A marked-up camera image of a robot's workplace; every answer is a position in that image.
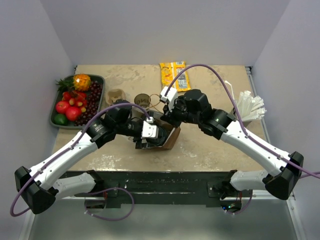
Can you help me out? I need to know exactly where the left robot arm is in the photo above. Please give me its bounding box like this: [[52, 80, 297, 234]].
[[14, 100, 169, 214]]

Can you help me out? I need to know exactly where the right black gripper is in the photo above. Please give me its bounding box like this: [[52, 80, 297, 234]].
[[161, 96, 202, 128]]

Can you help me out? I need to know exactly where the black fruit tray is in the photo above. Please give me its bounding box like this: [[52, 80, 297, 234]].
[[49, 73, 105, 130]]

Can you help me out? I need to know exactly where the red apple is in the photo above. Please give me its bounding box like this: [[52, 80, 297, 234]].
[[65, 106, 82, 122], [55, 100, 71, 115]]

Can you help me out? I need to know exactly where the purple grapes bunch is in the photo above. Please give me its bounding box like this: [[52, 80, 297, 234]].
[[74, 81, 103, 126]]

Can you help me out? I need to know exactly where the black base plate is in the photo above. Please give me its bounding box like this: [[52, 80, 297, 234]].
[[73, 171, 279, 210]]

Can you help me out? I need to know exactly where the yellow snack bag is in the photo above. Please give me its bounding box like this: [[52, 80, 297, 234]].
[[159, 61, 191, 92]]

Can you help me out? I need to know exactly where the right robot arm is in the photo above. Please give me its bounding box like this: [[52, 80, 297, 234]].
[[160, 86, 304, 200]]

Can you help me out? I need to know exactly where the grey straw holder cup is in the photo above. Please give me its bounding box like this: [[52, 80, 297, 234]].
[[232, 108, 252, 128]]

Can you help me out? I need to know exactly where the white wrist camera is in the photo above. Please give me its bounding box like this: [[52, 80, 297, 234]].
[[141, 116, 159, 139], [159, 86, 178, 112]]

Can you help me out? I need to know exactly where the brown paper bag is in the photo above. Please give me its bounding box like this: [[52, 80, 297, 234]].
[[145, 97, 181, 150]]

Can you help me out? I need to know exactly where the cardboard cup carrier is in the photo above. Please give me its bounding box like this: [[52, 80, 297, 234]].
[[105, 88, 126, 105]]

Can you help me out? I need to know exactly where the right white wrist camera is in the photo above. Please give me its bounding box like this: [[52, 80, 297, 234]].
[[159, 86, 178, 112]]

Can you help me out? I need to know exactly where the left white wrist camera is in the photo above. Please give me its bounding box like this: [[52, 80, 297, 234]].
[[141, 116, 159, 139]]

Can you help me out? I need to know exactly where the small red fruits cluster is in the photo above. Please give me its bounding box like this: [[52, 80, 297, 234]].
[[62, 91, 87, 113]]

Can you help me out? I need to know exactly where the green lime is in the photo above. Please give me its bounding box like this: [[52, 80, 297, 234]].
[[53, 113, 69, 126]]

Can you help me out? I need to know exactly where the orange toy pineapple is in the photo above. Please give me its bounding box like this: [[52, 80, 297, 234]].
[[72, 74, 91, 92]]

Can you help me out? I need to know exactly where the aluminium frame rail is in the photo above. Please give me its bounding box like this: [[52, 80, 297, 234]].
[[31, 177, 297, 201]]

